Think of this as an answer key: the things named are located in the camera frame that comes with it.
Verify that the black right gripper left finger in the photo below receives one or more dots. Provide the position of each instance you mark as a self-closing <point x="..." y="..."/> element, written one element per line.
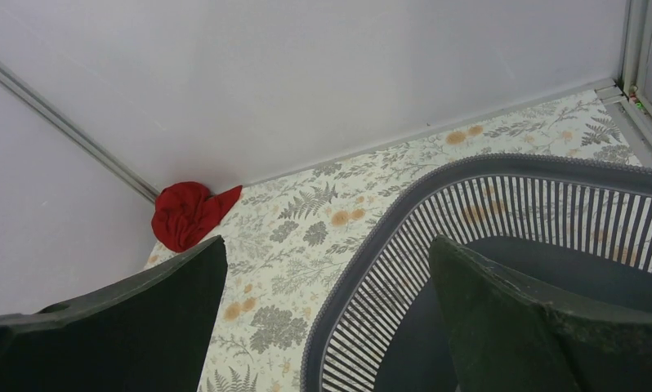
<point x="148" y="332"/>

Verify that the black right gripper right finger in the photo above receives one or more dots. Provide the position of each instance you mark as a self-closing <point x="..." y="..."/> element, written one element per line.
<point x="522" y="315"/>

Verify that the grey slotted trash bin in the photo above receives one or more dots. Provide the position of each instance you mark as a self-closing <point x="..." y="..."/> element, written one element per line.
<point x="381" y="327"/>

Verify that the red crumpled cloth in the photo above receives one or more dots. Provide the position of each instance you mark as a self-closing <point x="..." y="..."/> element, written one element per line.
<point x="184" y="213"/>

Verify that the floral patterned table mat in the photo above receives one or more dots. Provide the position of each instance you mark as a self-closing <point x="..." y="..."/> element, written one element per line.
<point x="289" y="239"/>

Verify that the aluminium frame post right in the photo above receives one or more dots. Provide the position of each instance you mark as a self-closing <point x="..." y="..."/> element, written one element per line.
<point x="629" y="101"/>

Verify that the aluminium frame post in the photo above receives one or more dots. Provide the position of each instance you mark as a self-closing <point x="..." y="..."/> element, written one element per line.
<point x="629" y="101"/>
<point x="68" y="128"/>

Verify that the aluminium frame post left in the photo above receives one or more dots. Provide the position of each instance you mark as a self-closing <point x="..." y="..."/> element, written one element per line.
<point x="68" y="128"/>

